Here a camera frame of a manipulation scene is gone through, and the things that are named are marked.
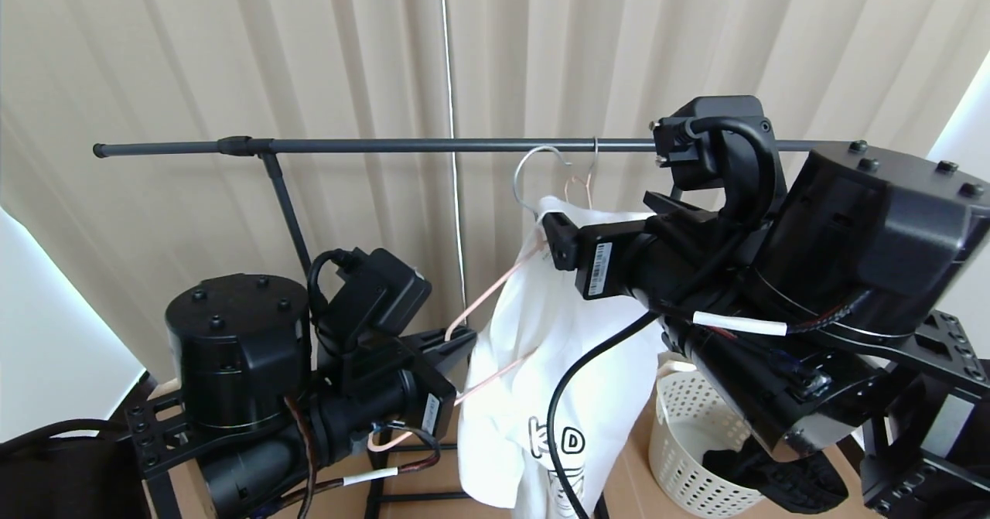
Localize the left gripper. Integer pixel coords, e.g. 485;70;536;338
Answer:
201;364;457;518

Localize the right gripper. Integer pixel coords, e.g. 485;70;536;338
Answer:
541;210;852;462

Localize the white printed t-shirt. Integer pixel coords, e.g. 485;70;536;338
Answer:
458;196;674;519

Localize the pink clothes hanger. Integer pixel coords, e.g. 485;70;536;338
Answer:
367;145;573;452
565;138;598;210

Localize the white laundry basket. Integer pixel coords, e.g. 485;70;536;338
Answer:
648;353;766;518

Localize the black clothes rack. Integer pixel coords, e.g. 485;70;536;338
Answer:
93;136;835;519

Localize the black garment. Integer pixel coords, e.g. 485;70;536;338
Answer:
702;446;849;514

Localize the beige curtain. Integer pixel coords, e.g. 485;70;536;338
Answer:
0;0;990;384

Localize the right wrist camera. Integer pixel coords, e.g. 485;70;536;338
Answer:
652;95;778;230

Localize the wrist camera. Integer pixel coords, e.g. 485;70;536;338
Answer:
308;248;432;365
652;95;778;230

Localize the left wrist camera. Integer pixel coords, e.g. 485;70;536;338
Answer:
308;248;432;365

